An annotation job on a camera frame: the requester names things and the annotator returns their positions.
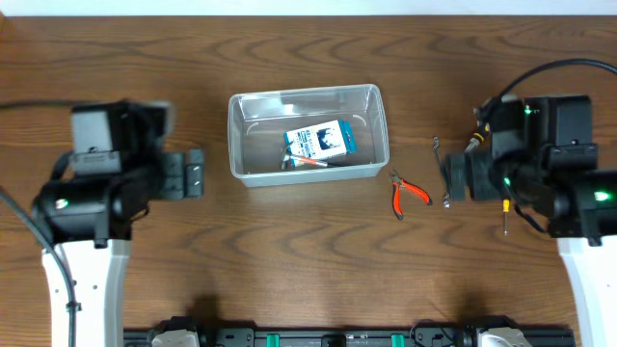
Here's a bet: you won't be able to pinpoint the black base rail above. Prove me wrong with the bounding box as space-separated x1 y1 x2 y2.
121 316 577 347

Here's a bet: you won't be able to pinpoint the black yellow slim screwdriver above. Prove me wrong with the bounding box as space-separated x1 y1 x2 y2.
501 199 510 236

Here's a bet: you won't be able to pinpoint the red black handled cutters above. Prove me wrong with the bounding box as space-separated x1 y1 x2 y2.
388 169 434 222

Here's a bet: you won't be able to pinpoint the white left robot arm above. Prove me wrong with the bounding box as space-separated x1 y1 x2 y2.
32 148 205 346

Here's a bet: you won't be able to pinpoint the black orange telescopic pickup tool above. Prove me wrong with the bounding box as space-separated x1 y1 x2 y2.
281 150 346 170

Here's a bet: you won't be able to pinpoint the silver offset ring wrench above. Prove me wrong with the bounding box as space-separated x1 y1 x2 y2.
433 136 450 209

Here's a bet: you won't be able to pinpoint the clear plastic container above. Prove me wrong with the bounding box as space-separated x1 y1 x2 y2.
228 84 389 187

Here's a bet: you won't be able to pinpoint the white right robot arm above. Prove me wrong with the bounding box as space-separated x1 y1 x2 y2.
439 145 616 346

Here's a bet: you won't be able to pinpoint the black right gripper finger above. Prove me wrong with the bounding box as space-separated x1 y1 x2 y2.
445 153 467 178
447 178 467 201

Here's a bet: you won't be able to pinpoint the blue white small box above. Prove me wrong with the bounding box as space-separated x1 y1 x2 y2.
282 120 357 161

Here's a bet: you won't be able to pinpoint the yellow black stubby screwdriver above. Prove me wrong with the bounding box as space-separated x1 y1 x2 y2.
465 122 491 153

